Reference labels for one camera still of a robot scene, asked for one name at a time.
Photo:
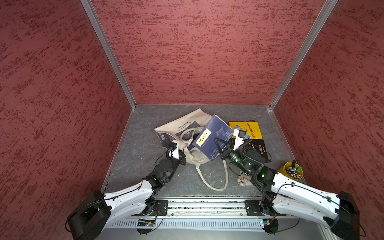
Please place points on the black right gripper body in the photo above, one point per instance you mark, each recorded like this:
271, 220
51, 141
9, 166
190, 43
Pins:
236, 157

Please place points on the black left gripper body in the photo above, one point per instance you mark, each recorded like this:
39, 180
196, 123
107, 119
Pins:
175, 163

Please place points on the yellow spine book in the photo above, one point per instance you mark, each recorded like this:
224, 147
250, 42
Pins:
252, 129

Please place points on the beige canvas tote bag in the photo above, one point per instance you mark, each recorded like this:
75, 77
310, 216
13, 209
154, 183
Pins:
183, 131

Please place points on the black book yellow characters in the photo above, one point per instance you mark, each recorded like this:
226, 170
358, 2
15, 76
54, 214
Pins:
260, 151

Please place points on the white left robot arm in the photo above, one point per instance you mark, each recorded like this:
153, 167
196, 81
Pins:
100, 210

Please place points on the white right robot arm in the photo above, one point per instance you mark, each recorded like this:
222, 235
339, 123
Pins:
284, 196

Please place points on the crumpled white cloth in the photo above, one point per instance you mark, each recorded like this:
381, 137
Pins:
244, 181

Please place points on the yellow pen cup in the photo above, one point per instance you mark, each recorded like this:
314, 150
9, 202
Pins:
292, 170

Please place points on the left circuit board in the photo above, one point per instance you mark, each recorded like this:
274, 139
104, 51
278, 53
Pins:
142, 223

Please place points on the circuit board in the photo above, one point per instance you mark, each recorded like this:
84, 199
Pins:
270, 226
142, 223

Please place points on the right circuit board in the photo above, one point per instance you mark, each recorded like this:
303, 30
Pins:
270, 226

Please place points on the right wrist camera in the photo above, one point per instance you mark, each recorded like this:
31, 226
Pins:
240, 137

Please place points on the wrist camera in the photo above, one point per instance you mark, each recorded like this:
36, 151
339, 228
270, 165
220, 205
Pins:
173, 150
240, 137

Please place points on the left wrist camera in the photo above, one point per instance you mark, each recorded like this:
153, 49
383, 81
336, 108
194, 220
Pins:
173, 150

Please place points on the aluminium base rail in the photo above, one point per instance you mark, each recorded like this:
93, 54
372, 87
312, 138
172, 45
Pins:
217, 214

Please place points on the right aluminium corner post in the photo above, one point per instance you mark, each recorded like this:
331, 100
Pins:
317, 26

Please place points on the aluminium corner post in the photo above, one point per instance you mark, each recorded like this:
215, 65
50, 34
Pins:
92, 15
317, 26

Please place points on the left aluminium corner post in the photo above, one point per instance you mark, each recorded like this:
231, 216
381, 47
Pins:
92, 15

